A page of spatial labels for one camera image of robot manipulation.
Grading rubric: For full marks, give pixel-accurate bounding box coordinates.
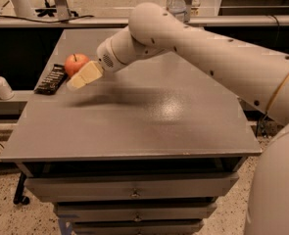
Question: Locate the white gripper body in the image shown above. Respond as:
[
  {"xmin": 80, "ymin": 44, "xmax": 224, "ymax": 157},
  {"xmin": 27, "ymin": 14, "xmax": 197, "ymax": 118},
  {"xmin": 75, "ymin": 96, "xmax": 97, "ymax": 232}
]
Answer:
[{"xmin": 96, "ymin": 38, "xmax": 126, "ymax": 72}]

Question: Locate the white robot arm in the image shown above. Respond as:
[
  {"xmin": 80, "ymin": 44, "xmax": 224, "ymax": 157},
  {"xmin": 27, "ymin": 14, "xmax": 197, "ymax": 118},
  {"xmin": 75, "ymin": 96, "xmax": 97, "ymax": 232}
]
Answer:
[{"xmin": 67, "ymin": 3, "xmax": 289, "ymax": 235}]

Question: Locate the white pump dispenser bottle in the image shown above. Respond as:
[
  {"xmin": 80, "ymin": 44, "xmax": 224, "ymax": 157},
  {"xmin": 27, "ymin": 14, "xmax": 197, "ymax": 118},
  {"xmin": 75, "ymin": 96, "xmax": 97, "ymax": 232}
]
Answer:
[{"xmin": 0, "ymin": 76, "xmax": 14, "ymax": 100}]

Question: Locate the bottom grey drawer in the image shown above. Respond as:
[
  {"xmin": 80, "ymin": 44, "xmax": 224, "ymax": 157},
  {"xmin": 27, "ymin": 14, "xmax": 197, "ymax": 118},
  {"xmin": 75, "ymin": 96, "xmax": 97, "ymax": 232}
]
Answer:
[{"xmin": 73, "ymin": 220, "xmax": 204, "ymax": 235}]

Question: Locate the black table leg caster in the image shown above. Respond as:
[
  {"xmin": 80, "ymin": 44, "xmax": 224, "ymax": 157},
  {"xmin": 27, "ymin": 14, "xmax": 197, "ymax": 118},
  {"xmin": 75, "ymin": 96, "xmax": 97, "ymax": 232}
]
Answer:
[{"xmin": 13, "ymin": 173, "xmax": 29, "ymax": 206}]

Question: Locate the top grey drawer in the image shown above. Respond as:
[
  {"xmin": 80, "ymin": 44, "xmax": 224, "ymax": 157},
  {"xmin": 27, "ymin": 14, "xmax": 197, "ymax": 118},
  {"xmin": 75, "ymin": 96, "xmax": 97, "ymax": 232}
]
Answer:
[{"xmin": 24, "ymin": 172, "xmax": 239, "ymax": 202}]

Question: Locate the grey metal post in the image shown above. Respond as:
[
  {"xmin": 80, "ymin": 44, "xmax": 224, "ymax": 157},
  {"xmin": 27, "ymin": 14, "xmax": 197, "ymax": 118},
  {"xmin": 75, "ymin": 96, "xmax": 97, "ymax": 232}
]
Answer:
[{"xmin": 54, "ymin": 0, "xmax": 71, "ymax": 21}]

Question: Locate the red apple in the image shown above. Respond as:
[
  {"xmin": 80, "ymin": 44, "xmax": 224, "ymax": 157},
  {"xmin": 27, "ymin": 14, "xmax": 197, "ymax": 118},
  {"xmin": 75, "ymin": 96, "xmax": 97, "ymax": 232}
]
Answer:
[{"xmin": 65, "ymin": 53, "xmax": 89, "ymax": 77}]

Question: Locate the black cable on ledge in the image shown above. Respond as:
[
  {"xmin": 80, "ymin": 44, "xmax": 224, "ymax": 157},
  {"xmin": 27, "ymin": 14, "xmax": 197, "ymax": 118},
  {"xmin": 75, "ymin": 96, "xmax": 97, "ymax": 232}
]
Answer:
[{"xmin": 0, "ymin": 14, "xmax": 95, "ymax": 24}]

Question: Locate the grey drawer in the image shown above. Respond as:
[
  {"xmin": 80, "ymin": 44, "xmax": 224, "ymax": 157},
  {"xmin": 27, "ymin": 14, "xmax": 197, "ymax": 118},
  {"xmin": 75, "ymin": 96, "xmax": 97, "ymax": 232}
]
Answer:
[
  {"xmin": 24, "ymin": 172, "xmax": 239, "ymax": 202},
  {"xmin": 54, "ymin": 203, "xmax": 217, "ymax": 222},
  {"xmin": 73, "ymin": 220, "xmax": 204, "ymax": 235}
]

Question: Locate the middle grey drawer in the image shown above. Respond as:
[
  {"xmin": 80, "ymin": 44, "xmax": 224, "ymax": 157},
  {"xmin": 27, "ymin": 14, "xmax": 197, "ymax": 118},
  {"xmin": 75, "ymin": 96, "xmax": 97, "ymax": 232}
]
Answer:
[{"xmin": 54, "ymin": 203, "xmax": 217, "ymax": 222}]

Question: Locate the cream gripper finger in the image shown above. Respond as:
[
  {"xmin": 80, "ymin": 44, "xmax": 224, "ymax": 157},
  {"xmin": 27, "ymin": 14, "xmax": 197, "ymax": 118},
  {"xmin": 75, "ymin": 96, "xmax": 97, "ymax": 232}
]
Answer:
[{"xmin": 67, "ymin": 61, "xmax": 104, "ymax": 90}]

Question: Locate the black rxbar chocolate bar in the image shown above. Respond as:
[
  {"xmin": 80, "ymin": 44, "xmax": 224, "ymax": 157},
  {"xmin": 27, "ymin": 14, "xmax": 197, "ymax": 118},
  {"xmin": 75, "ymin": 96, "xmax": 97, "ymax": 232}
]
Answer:
[{"xmin": 34, "ymin": 64, "xmax": 68, "ymax": 95}]

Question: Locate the clear plastic water bottle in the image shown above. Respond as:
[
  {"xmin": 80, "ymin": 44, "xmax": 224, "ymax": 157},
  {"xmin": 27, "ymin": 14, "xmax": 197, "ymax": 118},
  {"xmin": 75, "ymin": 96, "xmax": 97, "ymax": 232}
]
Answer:
[{"xmin": 167, "ymin": 0, "xmax": 187, "ymax": 23}]

